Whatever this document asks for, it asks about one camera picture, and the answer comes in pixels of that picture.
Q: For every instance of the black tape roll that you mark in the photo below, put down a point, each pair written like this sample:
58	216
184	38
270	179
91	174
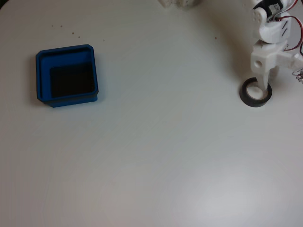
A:
251	102

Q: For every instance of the blue square box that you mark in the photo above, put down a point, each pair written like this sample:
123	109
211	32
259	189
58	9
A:
42	75

